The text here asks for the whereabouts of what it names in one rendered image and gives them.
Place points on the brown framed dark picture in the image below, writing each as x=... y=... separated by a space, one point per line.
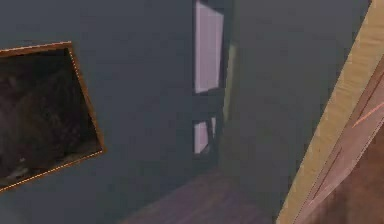
x=40 y=113

